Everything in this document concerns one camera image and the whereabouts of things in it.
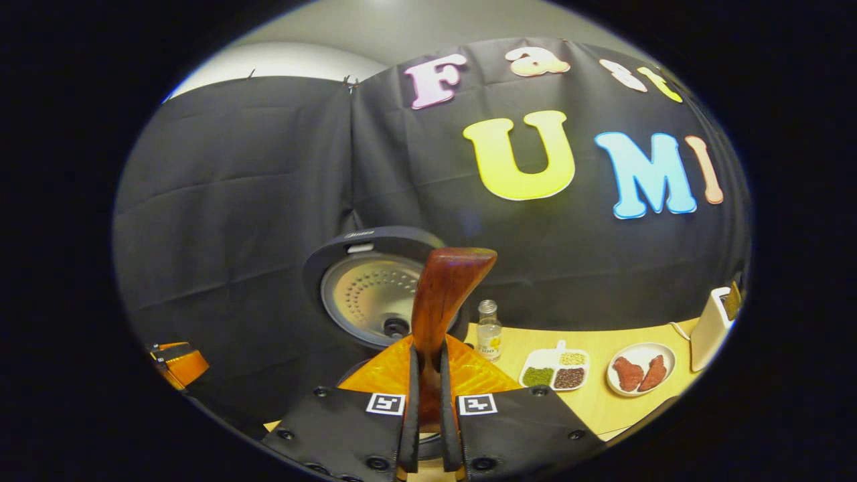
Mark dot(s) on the grey silver rice cooker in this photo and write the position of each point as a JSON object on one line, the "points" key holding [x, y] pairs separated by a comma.
{"points": [[368, 294]]}

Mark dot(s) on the white toaster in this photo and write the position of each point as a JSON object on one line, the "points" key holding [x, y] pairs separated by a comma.
{"points": [[706, 331]]}

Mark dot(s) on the small clear glass bottle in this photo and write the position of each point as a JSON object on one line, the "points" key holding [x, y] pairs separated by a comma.
{"points": [[489, 335]]}

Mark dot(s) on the white divided bean dish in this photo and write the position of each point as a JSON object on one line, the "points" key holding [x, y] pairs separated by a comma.
{"points": [[552, 375]]}

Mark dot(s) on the brown wooden spoon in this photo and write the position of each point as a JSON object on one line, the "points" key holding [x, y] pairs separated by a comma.
{"points": [[442, 294]]}

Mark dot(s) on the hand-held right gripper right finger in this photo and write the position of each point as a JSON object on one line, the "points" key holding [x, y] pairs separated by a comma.
{"points": [[448, 415]]}

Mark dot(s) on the brown toast slice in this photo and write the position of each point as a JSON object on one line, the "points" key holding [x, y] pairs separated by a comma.
{"points": [[733, 301]]}

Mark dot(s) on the white round plate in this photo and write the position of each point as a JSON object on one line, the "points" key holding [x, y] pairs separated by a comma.
{"points": [[643, 351]]}

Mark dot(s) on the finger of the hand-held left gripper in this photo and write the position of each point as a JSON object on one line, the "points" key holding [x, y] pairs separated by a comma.
{"points": [[187, 368], [167, 347]]}

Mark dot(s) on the black backdrop cloth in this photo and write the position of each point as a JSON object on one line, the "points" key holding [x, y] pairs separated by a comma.
{"points": [[234, 201]]}

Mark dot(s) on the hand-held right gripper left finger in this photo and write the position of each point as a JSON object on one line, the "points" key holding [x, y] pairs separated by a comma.
{"points": [[410, 415]]}

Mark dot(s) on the red meat piece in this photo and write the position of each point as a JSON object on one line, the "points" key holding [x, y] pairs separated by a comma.
{"points": [[654, 375], [628, 375]]}

